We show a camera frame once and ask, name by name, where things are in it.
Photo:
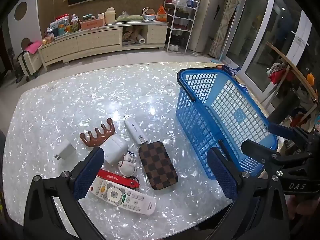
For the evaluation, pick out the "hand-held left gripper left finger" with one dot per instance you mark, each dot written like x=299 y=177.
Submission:
x=88 y=173

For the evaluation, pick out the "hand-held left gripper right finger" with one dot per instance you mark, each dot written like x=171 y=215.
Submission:
x=222 y=177

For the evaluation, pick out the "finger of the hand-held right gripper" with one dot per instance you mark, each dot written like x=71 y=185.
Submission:
x=282 y=131
x=255 y=150

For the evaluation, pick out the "white charger plug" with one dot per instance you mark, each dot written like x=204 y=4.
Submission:
x=66 y=151

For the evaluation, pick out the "white earbuds case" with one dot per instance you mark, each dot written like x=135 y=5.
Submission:
x=115 y=150

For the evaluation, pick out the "white astronaut figurine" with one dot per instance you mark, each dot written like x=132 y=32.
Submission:
x=126 y=167

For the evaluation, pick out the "brown wooden massage comb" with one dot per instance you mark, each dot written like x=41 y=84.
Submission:
x=98 y=136

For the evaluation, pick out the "white remote control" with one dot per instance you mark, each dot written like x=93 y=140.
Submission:
x=125 y=197

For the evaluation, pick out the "white usb dongle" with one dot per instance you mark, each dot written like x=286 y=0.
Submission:
x=133 y=130

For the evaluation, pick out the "brown checkered case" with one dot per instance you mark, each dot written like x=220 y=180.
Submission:
x=157 y=166

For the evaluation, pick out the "blue plastic basket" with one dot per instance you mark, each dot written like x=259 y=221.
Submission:
x=197 y=110

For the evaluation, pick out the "pile of clothes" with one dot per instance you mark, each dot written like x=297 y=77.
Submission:
x=277 y=72

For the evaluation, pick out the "wooden coat rack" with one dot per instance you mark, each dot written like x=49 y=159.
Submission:
x=282 y=55

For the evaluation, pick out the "blue white striped cloth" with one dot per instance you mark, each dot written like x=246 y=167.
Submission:
x=230 y=70

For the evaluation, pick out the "glass sliding door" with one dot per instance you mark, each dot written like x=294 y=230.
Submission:
x=270 y=42

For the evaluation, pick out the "light blue mop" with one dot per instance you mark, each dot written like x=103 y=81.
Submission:
x=217 y=59

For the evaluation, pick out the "patterned beige curtain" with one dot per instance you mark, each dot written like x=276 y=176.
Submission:
x=226 y=25

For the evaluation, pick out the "beige suitcase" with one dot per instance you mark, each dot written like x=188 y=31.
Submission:
x=27 y=63

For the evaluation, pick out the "white shoes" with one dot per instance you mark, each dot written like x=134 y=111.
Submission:
x=174 y=48

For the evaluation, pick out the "cream tv cabinet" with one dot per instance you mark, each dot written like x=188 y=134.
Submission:
x=95 y=41

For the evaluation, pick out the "pink folder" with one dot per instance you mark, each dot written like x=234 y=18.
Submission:
x=32 y=47

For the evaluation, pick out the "standing air conditioner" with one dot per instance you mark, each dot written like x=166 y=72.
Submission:
x=200 y=17

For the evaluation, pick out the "white paper roll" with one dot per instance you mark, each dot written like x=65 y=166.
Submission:
x=141 y=40

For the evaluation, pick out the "brown paper bags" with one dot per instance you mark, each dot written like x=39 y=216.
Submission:
x=131 y=33

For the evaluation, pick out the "pink box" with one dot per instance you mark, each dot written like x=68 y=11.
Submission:
x=92 y=24

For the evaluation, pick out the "pile of small boxes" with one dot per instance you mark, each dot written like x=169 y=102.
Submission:
x=62 y=26

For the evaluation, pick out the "cream thermos jug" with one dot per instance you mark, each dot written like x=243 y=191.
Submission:
x=110 y=16

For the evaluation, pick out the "green cushion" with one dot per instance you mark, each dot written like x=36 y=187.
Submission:
x=130 y=18

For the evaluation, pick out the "white panel with round holes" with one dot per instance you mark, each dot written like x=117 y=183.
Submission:
x=27 y=25

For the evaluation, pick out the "orange bag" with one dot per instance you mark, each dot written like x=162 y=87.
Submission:
x=162 y=15

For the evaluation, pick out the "fruit bowl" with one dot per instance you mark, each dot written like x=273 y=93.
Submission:
x=149 y=15

